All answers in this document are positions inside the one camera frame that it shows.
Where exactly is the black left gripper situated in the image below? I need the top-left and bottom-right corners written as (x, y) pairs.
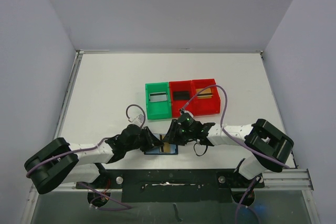
top-left (125, 126), bottom-right (163, 152)

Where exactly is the gold striped card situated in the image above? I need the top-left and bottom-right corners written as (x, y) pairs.
top-left (160, 142), bottom-right (176, 155)

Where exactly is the blue leather card holder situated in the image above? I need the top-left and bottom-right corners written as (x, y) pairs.
top-left (144, 142), bottom-right (179, 155)

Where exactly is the gold numbered card sleeve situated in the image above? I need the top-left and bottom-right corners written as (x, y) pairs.
top-left (196, 88), bottom-right (213, 99)

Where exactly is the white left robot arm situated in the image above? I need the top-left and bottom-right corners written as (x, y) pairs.
top-left (24, 124), bottom-right (164, 194)

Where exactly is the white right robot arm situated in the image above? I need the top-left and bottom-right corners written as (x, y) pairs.
top-left (163, 113), bottom-right (294, 187)

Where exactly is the black card in red bin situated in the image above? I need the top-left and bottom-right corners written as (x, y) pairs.
top-left (173, 91), bottom-right (190, 101)

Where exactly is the silver card in green bin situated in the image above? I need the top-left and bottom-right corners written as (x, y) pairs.
top-left (149, 92), bottom-right (167, 103)

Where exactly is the red plastic bin right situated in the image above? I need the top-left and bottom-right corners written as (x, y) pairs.
top-left (192, 79), bottom-right (221, 116)

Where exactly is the green plastic bin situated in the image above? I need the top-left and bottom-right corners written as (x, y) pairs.
top-left (145, 82), bottom-right (172, 120)

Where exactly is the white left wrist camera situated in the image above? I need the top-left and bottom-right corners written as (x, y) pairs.
top-left (128, 114), bottom-right (145, 127)

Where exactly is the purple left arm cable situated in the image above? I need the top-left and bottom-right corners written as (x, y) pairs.
top-left (26, 104), bottom-right (146, 211)

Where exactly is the aluminium rail right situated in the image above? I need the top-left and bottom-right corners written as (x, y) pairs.
top-left (260, 169), bottom-right (314, 190)

